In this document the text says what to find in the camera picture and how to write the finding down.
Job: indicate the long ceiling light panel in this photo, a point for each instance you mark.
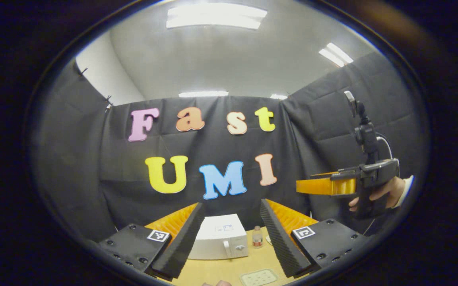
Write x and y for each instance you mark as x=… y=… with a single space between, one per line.
x=203 y=94

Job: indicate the short ceiling light panel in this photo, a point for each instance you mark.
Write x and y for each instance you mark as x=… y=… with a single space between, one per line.
x=278 y=96

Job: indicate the black backdrop cloth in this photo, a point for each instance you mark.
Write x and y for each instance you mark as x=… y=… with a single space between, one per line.
x=74 y=159

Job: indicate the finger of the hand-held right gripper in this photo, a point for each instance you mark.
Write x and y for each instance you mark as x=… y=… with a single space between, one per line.
x=326 y=174
x=320 y=186

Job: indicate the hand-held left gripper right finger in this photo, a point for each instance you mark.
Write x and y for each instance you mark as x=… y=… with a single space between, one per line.
x=276 y=238

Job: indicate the large ceiling light panel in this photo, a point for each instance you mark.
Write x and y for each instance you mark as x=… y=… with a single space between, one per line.
x=217 y=16

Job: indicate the small clear bottle red label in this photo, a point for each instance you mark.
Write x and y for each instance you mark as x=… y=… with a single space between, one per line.
x=257 y=238

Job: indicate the white microwave oven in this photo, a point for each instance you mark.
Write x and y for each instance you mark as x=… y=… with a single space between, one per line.
x=217 y=238

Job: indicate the small ceiling light panel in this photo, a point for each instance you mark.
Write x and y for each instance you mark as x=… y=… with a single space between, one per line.
x=335 y=55

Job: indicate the pale green tray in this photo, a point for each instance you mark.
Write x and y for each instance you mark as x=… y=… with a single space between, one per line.
x=259 y=278

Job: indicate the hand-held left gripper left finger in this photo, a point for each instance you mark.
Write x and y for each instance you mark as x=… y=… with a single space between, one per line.
x=185 y=242

